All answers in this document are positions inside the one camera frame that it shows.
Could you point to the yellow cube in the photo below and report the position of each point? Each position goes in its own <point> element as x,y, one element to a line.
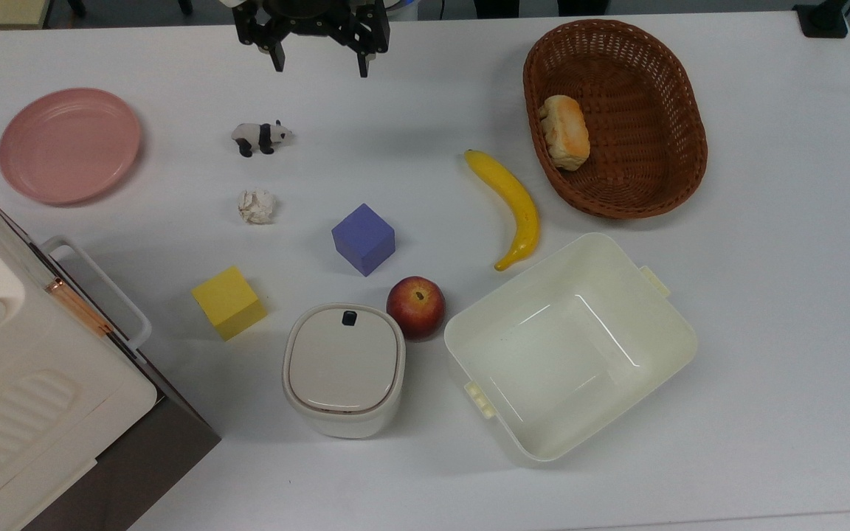
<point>228,302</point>

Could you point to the pink plate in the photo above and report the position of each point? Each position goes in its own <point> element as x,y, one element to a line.
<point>69,146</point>

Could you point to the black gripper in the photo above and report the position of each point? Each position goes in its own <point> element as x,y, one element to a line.
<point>322,22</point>

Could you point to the brown wicker basket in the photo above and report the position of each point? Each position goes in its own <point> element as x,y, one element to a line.
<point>639,147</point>

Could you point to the white lidded trash can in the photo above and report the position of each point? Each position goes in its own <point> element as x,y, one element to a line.
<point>344,369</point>

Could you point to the crumpled white paper ball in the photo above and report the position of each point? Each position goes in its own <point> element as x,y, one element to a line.
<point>257,206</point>

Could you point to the panda toy figure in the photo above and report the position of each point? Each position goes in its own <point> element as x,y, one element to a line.
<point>259,136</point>

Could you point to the bread loaf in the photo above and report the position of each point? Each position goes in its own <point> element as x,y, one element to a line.
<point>565,133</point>

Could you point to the cream plastic storage bin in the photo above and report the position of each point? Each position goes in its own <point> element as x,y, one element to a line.
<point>572,354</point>

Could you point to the brown and cream cabinet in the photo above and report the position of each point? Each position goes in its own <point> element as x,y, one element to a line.
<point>34,398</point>

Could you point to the yellow banana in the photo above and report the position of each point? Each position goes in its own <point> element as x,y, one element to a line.
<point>515,203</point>

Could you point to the purple cube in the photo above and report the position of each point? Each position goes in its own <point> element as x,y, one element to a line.
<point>362,240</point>

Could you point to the red apple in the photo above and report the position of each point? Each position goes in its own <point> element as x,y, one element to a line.
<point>415,308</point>

